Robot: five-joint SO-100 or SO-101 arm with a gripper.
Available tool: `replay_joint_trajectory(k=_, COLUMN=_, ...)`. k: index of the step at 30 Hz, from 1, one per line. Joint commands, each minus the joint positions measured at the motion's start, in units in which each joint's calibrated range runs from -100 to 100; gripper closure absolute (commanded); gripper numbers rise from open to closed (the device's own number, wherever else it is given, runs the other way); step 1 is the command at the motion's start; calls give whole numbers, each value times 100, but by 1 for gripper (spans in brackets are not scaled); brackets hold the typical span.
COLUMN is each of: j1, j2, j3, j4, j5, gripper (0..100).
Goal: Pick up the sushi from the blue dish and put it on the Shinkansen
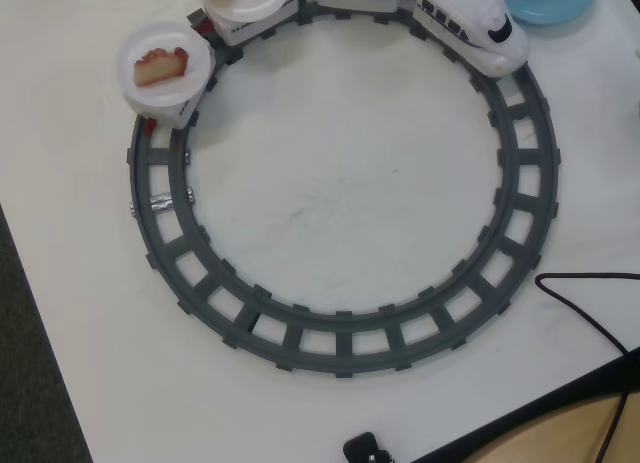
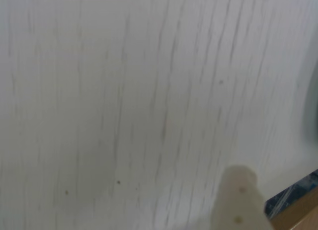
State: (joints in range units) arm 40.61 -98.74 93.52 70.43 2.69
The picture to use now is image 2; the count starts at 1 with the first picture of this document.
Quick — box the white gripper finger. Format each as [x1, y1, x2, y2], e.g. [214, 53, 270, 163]
[210, 164, 274, 230]

